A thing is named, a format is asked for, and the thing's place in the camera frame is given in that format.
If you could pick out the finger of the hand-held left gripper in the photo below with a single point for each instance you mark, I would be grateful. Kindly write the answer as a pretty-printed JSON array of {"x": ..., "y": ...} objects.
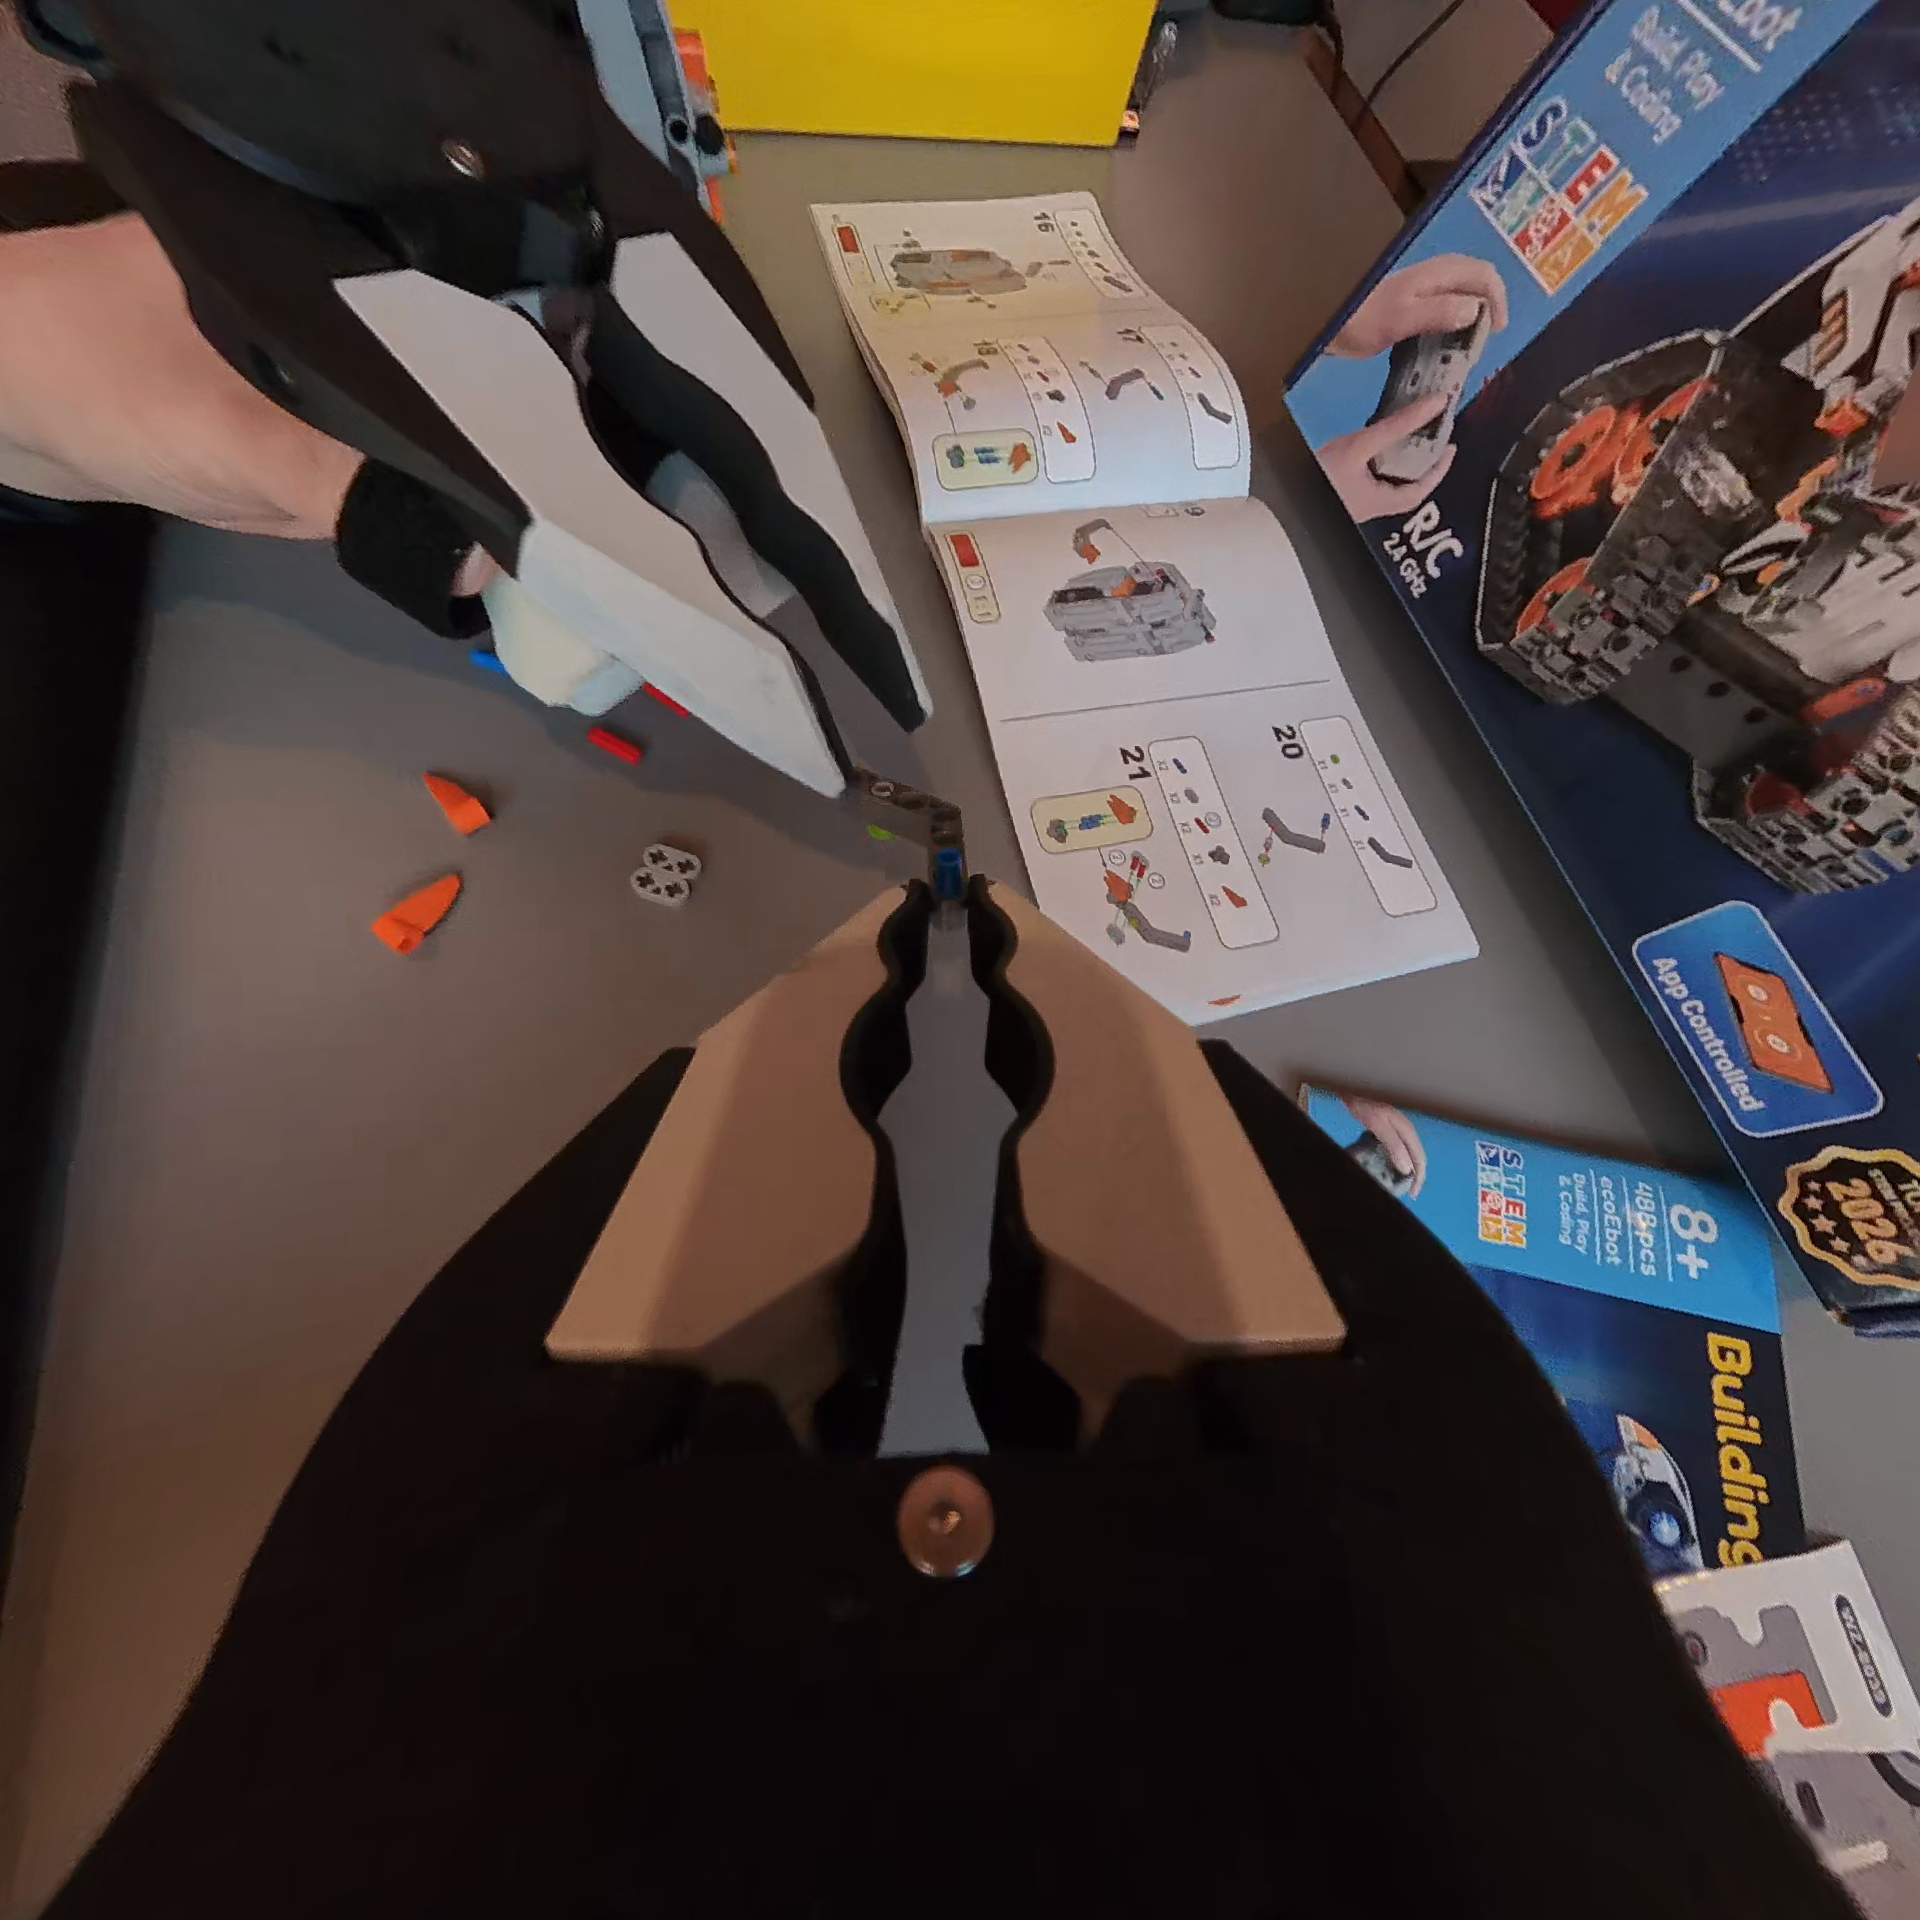
[
  {"x": 571, "y": 452},
  {"x": 780, "y": 436}
]

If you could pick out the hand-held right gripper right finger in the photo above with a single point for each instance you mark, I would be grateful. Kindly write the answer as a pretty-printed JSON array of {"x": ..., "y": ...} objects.
[{"x": 1156, "y": 1201}]

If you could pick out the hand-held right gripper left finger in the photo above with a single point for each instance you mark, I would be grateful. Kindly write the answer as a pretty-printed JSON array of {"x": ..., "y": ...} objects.
[{"x": 722, "y": 1201}]

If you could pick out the blue axle pin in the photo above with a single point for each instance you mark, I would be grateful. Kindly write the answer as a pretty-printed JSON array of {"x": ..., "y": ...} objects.
[{"x": 950, "y": 878}]

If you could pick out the dark grey bent beam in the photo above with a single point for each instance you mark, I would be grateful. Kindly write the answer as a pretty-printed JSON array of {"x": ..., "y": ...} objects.
[{"x": 908, "y": 804}]

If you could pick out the grey desk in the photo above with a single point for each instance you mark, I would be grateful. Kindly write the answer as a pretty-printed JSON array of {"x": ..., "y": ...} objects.
[{"x": 375, "y": 1201}]

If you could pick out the person's left hand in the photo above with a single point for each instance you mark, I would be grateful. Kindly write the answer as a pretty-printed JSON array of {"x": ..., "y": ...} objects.
[{"x": 150, "y": 390}]

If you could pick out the light grey double connector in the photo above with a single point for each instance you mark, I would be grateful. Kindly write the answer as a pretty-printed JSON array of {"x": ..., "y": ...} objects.
[{"x": 667, "y": 873}]

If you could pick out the grey black robot model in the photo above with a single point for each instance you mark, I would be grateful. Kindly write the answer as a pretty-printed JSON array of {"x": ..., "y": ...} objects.
[{"x": 683, "y": 89}]

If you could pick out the orange cone piece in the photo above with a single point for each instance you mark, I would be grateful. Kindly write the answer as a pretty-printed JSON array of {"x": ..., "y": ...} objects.
[
  {"x": 458, "y": 804},
  {"x": 417, "y": 911}
]

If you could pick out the yellow plastic bin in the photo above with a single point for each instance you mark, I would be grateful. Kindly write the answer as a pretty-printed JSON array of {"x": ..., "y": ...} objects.
[{"x": 902, "y": 77}]

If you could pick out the white instruction booklet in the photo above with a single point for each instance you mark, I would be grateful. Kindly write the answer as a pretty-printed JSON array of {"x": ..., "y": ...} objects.
[{"x": 1171, "y": 629}]

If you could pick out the small blue manual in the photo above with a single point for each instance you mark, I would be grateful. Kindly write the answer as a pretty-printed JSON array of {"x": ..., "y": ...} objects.
[{"x": 1589, "y": 1276}]

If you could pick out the black perforated panel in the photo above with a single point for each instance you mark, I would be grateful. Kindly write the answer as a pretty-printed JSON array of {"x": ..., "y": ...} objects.
[{"x": 60, "y": 901}]

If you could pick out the blue robot kit box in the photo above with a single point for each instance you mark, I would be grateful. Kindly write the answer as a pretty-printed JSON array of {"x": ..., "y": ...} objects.
[{"x": 1694, "y": 599}]

